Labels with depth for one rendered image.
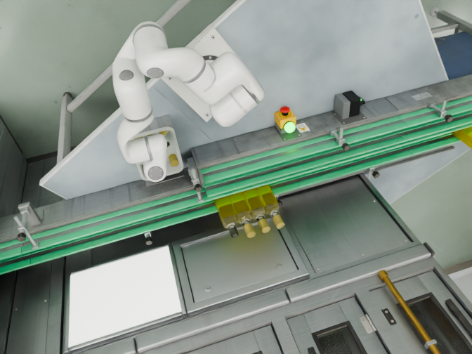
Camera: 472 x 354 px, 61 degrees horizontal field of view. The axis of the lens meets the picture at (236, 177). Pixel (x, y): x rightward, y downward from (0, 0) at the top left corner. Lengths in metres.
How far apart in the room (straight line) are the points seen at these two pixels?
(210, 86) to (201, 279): 0.77
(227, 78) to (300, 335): 0.89
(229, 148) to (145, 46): 0.72
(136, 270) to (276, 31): 1.06
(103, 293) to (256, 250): 0.61
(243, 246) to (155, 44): 0.91
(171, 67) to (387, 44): 1.05
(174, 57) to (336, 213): 1.06
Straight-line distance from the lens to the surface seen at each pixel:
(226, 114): 1.19
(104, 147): 1.64
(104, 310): 1.61
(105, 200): 1.71
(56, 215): 1.75
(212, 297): 1.52
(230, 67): 1.12
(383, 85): 1.91
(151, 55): 1.01
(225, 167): 1.58
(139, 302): 1.58
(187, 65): 1.04
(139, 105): 1.13
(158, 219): 1.69
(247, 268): 1.57
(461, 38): 2.59
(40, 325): 1.74
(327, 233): 1.72
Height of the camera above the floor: 2.10
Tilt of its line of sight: 47 degrees down
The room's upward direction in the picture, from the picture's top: 156 degrees clockwise
